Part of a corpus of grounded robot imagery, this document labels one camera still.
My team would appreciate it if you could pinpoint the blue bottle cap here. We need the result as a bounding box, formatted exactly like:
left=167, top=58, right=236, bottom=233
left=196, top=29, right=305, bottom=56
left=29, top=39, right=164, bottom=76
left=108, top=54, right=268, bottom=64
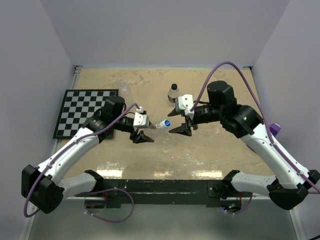
left=159, top=119, right=171, bottom=129

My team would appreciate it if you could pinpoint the small clear plastic bottle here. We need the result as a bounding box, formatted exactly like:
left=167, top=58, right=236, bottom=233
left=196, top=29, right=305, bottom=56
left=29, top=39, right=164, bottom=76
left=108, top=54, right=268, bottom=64
left=167, top=85, right=180, bottom=103

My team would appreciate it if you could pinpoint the black bottle cap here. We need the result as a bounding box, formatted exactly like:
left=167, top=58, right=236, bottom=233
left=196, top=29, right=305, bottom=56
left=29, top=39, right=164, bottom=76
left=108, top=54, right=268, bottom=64
left=171, top=83, right=178, bottom=90

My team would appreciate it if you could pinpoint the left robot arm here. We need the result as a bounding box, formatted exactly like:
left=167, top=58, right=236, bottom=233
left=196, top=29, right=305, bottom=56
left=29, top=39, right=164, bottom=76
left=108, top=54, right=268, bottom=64
left=21, top=96, right=153, bottom=218

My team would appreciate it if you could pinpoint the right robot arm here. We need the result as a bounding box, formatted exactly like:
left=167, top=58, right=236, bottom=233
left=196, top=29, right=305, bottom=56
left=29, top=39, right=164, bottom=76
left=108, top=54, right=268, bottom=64
left=168, top=80, right=320, bottom=210

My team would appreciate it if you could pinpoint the black white checkerboard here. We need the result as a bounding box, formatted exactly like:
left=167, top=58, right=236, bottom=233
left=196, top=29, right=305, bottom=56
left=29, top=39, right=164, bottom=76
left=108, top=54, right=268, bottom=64
left=53, top=89, right=119, bottom=140

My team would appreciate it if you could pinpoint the purple object table edge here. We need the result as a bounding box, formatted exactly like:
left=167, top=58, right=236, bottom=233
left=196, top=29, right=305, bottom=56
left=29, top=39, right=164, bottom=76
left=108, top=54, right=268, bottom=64
left=269, top=122, right=282, bottom=137

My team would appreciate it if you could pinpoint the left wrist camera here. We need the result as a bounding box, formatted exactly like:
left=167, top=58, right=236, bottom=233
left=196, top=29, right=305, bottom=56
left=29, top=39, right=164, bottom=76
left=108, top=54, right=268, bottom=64
left=133, top=106, right=150, bottom=130

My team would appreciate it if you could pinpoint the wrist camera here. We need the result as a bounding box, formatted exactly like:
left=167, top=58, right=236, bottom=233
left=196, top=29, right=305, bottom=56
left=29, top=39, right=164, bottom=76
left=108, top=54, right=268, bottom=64
left=133, top=106, right=150, bottom=130
left=175, top=94, right=195, bottom=114

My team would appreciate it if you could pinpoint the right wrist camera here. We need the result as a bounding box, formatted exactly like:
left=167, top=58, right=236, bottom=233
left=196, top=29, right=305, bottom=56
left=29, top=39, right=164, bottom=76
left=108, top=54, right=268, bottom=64
left=175, top=94, right=195, bottom=114

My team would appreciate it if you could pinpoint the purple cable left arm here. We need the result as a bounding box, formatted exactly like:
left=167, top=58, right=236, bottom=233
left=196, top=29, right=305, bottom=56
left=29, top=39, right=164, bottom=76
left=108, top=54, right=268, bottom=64
left=23, top=102, right=145, bottom=218

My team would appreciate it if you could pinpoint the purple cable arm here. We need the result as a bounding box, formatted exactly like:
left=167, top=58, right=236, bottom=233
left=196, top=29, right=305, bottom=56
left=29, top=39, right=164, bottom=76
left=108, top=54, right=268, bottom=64
left=23, top=102, right=145, bottom=218
left=189, top=61, right=320, bottom=195

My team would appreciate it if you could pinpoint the purple cable loop front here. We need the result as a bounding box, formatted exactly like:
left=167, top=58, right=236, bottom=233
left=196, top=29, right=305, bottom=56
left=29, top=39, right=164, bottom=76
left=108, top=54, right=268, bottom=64
left=84, top=187, right=136, bottom=223

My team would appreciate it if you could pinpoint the aluminium rail left edge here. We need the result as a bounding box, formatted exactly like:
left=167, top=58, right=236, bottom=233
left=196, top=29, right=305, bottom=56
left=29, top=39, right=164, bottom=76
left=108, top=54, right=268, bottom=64
left=44, top=65, right=83, bottom=179

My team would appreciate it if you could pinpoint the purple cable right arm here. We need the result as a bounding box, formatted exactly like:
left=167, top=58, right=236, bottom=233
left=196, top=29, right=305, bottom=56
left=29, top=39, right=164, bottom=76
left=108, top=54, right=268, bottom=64
left=189, top=61, right=320, bottom=195

